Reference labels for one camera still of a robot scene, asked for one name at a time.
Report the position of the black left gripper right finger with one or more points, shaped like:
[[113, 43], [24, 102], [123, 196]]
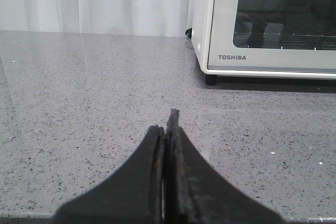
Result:
[[196, 193]]

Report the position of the white Toshiba toaster oven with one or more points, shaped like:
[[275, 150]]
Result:
[[202, 24]]

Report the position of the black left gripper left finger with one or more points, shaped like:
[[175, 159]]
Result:
[[132, 194]]

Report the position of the wire oven rack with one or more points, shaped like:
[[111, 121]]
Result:
[[284, 41]]

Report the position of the glass oven door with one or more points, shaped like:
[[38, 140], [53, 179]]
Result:
[[273, 24]]

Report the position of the white curtain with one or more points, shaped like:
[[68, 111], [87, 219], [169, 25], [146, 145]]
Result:
[[117, 17]]

